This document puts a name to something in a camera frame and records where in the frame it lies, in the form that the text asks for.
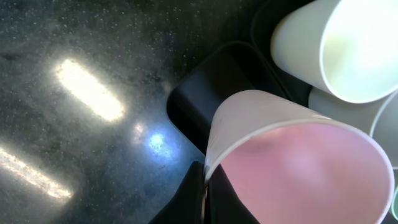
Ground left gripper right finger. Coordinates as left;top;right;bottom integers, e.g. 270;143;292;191
206;164;261;224

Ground grey cup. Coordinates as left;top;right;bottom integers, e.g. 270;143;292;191
307;86;398;170

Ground white cup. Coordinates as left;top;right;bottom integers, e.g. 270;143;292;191
269;0;398;105

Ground black tray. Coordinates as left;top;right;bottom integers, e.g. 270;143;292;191
166;0;314;156

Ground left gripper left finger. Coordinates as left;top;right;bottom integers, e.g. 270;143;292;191
149;161;206;224

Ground pink cup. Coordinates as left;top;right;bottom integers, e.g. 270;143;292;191
203;89;396;224

